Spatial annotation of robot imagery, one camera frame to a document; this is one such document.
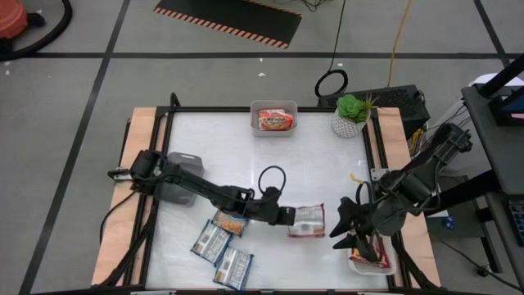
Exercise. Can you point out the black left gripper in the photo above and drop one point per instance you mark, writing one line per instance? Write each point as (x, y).
(264, 209)

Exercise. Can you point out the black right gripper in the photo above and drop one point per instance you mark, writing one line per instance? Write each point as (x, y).
(382, 221)

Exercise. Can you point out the red Maruchan noodle pack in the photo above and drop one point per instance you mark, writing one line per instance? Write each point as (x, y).
(380, 258)
(309, 221)

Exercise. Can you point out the blue Maruchan noodle pack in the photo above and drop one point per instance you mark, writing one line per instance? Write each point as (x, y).
(233, 269)
(210, 242)
(231, 224)

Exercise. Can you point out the orange Maruchan noodle pack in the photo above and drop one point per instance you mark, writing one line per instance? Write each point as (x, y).
(276, 121)

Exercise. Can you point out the smoky grey plastic bin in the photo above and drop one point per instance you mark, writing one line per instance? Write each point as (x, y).
(180, 198)

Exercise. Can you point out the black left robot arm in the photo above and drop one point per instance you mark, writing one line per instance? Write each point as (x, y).
(196, 186)

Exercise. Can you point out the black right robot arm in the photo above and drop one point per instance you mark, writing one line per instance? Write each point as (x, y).
(421, 180)

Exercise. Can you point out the white plastic bin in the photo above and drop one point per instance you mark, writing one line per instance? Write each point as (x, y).
(273, 134)
(370, 271)

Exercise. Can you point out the small blue object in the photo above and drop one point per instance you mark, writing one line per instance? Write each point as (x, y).
(448, 223)

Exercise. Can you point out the green succulent in white pot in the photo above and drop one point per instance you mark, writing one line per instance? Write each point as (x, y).
(348, 125)

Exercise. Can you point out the black desk beam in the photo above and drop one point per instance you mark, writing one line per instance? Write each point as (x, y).
(458, 196)

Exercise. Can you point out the black computer case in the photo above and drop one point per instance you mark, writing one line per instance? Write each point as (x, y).
(399, 102)

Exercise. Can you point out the black keyboard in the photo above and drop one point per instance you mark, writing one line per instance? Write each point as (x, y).
(518, 221)

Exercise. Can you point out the dark grey desk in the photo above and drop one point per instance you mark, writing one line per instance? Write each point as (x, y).
(503, 155)

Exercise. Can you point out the plywood table board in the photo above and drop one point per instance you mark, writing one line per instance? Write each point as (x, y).
(118, 229)

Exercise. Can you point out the black device blue screen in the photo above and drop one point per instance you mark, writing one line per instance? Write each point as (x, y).
(507, 110)

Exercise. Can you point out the black slanted bar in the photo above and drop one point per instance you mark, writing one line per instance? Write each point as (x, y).
(499, 75)

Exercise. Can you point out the black hazard-striped floor mat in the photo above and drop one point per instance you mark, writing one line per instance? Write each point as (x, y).
(229, 16)

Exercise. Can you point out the orange shop vacuum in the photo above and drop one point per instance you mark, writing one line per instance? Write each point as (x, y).
(10, 18)

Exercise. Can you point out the black diagonal frame strut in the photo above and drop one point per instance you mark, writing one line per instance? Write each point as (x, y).
(126, 256)
(409, 260)

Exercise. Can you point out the black aluminium table frame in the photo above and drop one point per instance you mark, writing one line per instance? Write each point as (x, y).
(146, 254)

